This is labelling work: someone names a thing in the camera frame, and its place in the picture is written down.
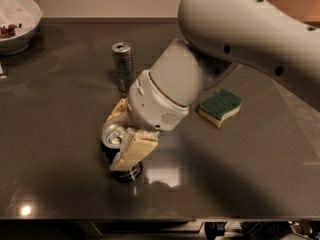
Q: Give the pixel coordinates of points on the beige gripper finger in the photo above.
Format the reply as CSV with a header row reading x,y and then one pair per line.
x,y
136,145
119,116

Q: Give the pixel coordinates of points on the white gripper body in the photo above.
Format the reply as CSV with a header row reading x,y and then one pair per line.
x,y
154,104

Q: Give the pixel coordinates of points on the blue pepsi can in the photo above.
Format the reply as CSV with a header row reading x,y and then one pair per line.
x,y
111,139

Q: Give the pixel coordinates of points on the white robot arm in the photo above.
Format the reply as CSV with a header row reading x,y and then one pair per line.
x,y
218,35

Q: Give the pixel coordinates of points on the tall silver slim can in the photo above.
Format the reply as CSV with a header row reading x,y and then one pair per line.
x,y
124,65

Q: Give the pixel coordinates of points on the green and yellow sponge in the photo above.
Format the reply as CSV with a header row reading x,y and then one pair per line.
x,y
220,107

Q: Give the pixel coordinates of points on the white bowl with snacks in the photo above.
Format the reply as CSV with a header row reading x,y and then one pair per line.
x,y
19,20

